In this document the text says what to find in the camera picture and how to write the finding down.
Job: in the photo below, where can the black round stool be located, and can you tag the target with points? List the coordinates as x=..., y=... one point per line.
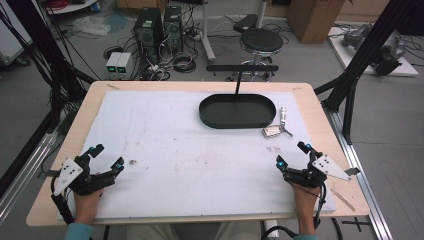
x=261, y=40

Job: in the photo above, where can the person's left hand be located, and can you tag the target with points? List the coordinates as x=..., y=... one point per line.
x=86, y=205

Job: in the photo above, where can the round white table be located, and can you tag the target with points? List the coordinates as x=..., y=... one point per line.
x=71, y=6

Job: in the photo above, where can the person's right hand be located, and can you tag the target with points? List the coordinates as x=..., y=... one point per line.
x=305, y=201

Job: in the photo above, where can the white foam mat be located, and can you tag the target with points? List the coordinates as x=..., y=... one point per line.
x=186, y=166

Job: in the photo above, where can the slim black computer tower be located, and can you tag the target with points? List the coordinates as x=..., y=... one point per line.
x=173, y=30

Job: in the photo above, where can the white power supply box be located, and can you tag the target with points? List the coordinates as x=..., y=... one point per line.
x=112, y=65
x=124, y=66

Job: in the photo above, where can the person's legs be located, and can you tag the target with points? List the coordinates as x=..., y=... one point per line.
x=200, y=231

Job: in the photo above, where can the clear plastic bag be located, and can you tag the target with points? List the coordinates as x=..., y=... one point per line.
x=91, y=26

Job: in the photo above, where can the aluminium rail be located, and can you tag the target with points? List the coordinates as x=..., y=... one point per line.
x=363, y=186
x=23, y=173

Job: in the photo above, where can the grey metal stand leg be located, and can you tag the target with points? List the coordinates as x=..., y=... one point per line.
x=206, y=33

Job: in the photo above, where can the brown cardboard box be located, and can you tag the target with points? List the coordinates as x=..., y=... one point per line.
x=313, y=20

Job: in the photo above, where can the white floor board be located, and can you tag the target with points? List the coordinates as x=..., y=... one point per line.
x=346, y=55

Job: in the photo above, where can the black oval tray with hanger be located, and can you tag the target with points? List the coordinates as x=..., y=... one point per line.
x=237, y=113

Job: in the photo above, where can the black flat floor device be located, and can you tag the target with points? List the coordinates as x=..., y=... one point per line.
x=245, y=24

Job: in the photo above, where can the key bunch with silver tag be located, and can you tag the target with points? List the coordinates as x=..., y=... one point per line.
x=272, y=131

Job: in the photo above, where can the black metal frame post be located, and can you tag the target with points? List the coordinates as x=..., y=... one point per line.
x=43, y=50
x=363, y=50

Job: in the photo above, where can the thin wooden stick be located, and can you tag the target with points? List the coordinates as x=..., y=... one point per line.
x=343, y=200

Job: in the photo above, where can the grey robot device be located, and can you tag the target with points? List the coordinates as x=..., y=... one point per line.
x=386, y=50

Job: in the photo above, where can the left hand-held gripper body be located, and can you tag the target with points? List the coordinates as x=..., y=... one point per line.
x=87, y=181

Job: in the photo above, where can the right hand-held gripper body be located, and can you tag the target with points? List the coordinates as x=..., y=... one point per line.
x=311, y=175

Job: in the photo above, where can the large black computer tower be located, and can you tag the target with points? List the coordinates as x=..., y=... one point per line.
x=148, y=36

